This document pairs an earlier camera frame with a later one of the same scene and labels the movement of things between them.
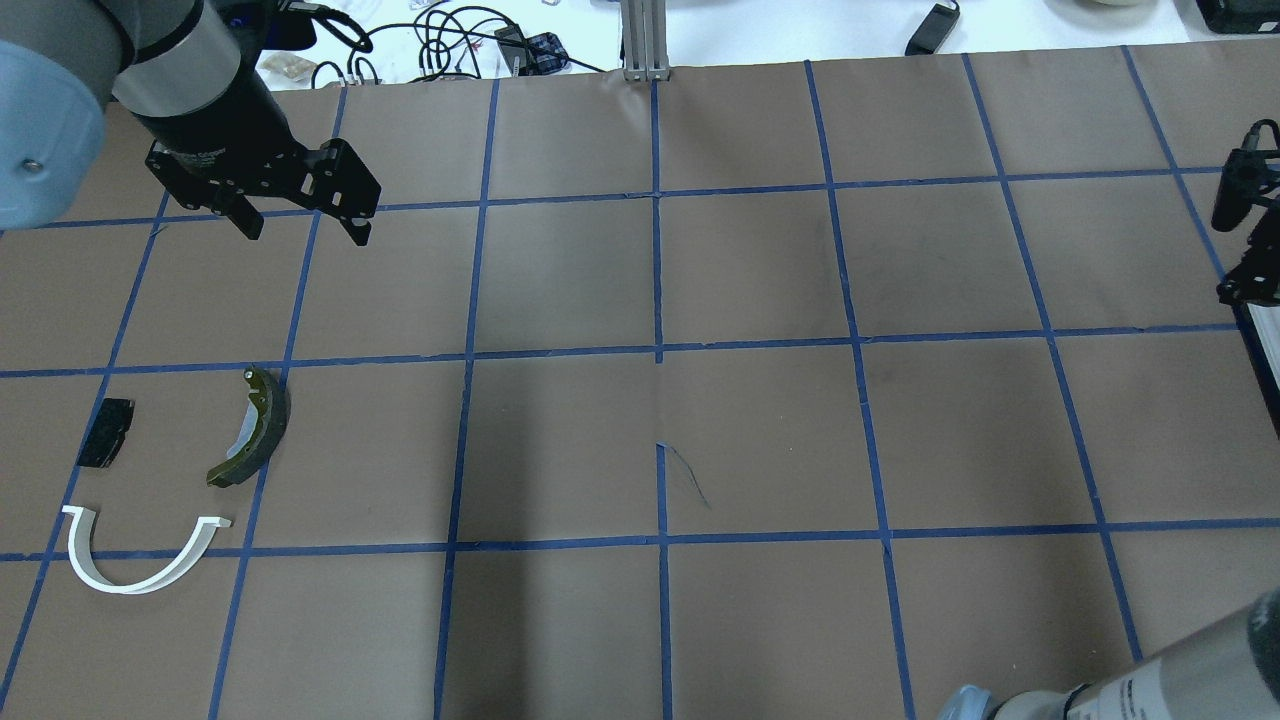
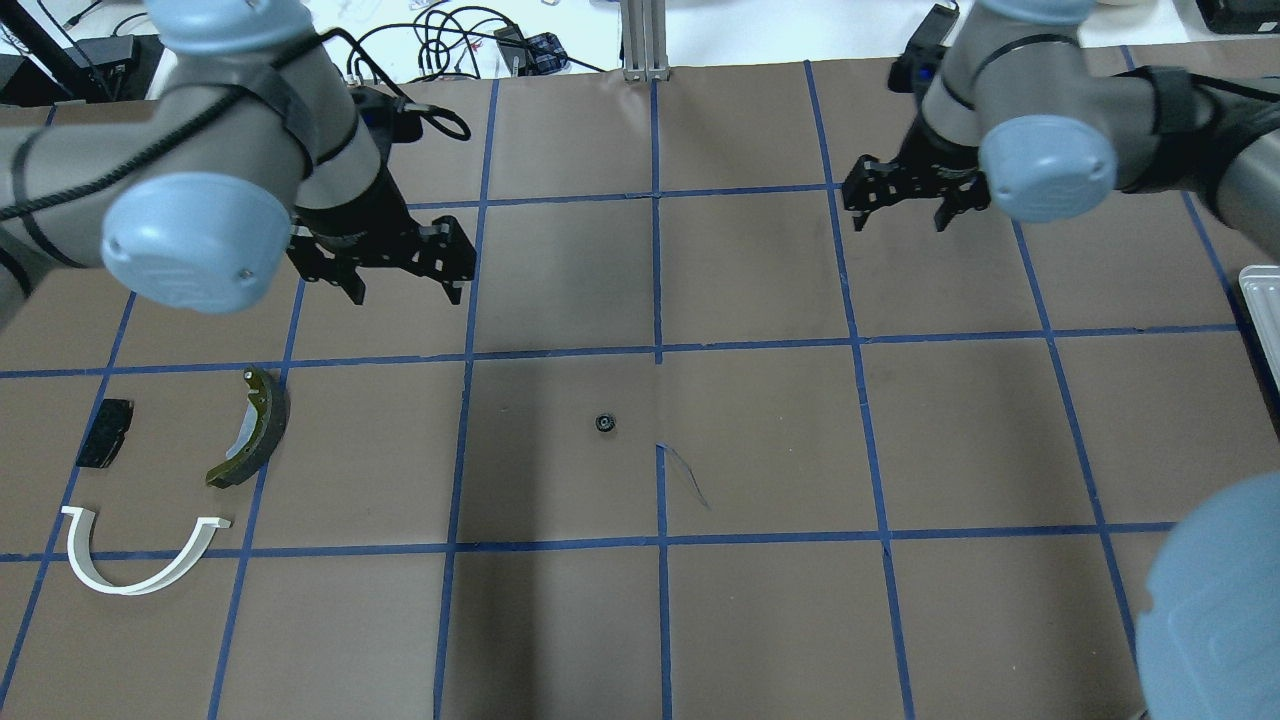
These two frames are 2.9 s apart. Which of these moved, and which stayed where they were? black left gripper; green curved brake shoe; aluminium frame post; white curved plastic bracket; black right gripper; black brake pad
Moved: black right gripper; black left gripper
Stayed: white curved plastic bracket; aluminium frame post; green curved brake shoe; black brake pad
